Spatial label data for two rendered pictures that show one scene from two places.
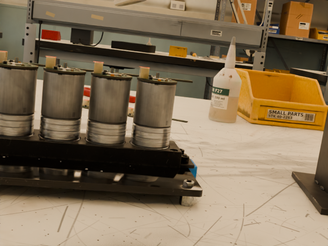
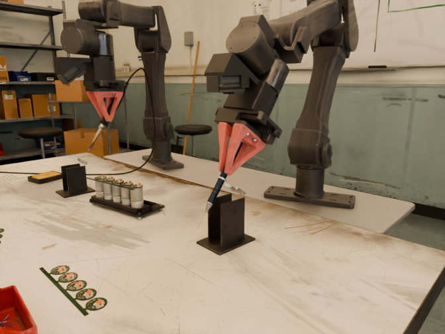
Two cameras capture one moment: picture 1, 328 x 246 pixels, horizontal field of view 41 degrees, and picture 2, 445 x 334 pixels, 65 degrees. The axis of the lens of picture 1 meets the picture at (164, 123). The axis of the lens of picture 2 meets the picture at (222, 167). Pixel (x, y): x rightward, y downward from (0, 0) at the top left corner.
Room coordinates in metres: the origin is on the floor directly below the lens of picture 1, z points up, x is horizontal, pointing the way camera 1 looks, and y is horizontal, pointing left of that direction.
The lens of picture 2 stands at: (0.61, 0.71, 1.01)
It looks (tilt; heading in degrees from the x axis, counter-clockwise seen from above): 14 degrees down; 225
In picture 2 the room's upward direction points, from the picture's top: straight up
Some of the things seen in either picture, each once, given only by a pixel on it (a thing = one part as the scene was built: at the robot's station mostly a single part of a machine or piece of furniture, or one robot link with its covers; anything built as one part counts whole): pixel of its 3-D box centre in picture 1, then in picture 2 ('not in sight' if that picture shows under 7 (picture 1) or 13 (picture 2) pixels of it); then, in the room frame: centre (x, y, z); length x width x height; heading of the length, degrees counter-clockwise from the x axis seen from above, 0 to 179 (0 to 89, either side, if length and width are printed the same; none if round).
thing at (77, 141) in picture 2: not in sight; (91, 125); (-1.22, -3.27, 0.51); 0.75 x 0.48 x 1.03; 121
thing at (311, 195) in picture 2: not in sight; (309, 181); (-0.08, 0.30, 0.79); 0.20 x 0.07 x 0.08; 112
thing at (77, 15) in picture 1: (148, 26); not in sight; (2.56, 0.16, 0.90); 1.30 x 0.06 x 0.12; 92
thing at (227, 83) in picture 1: (227, 79); not in sight; (0.53, -0.07, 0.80); 0.03 x 0.03 x 0.10
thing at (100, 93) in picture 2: not in sight; (104, 102); (0.18, -0.13, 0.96); 0.07 x 0.07 x 0.09; 88
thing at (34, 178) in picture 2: not in sight; (46, 177); (0.29, -0.29, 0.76); 0.07 x 0.05 x 0.02; 12
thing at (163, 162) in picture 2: not in sight; (161, 151); (-0.06, -0.24, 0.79); 0.20 x 0.07 x 0.08; 77
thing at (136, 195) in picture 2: not in sight; (136, 197); (0.26, 0.12, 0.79); 0.02 x 0.02 x 0.05
